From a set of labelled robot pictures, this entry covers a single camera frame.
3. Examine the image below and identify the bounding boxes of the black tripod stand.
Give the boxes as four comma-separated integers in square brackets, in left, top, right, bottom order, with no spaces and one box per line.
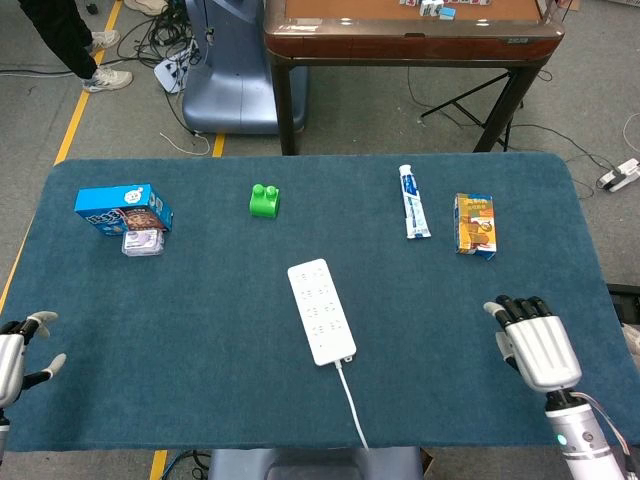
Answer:
[419,69,526,152]

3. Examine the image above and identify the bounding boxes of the hanging black cord with tag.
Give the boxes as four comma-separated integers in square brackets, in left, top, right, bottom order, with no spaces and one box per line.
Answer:
[202,0,217,47]

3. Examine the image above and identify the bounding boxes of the brown mahjong table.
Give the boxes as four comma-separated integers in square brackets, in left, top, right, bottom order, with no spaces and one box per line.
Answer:
[263,0,566,156]

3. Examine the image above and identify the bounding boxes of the standing person in black trousers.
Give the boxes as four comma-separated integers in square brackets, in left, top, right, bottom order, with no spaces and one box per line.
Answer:
[17,0,134,94]

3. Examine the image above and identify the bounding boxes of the green toy building block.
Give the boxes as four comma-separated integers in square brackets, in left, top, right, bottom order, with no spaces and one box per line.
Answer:
[248,183,282,219]

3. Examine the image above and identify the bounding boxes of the thin white floor cable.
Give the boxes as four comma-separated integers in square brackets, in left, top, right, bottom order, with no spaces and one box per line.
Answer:
[159,130,213,157]

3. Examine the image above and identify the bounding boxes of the thin black floor cable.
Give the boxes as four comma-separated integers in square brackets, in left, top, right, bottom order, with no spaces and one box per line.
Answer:
[499,119,621,174]

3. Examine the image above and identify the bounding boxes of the white floor strip with adapter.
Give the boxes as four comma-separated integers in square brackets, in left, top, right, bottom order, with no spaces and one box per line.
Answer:
[595,158,640,193]

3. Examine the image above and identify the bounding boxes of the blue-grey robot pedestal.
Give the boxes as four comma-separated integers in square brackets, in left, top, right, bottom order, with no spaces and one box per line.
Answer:
[181,0,309,136]

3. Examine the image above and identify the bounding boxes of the blue chocolate cookie box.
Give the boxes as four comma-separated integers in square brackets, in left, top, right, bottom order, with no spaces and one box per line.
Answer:
[74,183,175,238]

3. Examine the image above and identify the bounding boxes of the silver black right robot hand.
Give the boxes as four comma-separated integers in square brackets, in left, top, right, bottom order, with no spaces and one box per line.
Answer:
[482,294,584,392]

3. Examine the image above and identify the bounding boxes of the white blue toothpaste tube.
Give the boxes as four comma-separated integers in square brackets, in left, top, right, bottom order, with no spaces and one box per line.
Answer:
[398,164,432,240]

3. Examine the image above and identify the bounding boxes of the small clear plastic pack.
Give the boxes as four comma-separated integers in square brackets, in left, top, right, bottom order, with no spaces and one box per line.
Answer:
[121,229,166,258]

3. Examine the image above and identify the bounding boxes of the black equipment box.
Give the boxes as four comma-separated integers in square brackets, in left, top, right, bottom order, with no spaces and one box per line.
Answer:
[605,283,640,329]

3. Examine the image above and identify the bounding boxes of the pink white wrist wires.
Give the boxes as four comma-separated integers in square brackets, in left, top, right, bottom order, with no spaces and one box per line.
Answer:
[573,392,637,469]

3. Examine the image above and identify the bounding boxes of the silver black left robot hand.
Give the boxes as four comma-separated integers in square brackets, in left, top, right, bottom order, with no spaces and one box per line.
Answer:
[0,310,67,409]

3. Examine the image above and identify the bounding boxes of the grey robot body base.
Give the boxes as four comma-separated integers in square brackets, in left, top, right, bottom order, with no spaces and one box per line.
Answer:
[207,446,425,480]

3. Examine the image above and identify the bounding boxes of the blue table cloth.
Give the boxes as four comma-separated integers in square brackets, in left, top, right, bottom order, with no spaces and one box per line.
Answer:
[0,152,632,454]

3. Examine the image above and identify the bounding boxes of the white floor power strip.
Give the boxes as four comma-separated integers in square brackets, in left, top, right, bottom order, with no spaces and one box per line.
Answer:
[153,48,199,95]

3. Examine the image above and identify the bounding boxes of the orange blue biscuit box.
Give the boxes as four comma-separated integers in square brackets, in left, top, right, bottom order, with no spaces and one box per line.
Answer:
[453,192,498,262]

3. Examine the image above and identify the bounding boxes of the white cable with connector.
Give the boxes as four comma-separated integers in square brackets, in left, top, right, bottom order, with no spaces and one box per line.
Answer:
[335,360,371,451]

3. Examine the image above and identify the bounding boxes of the black floor cable bundle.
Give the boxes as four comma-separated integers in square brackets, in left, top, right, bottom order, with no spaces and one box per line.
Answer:
[117,7,204,69]

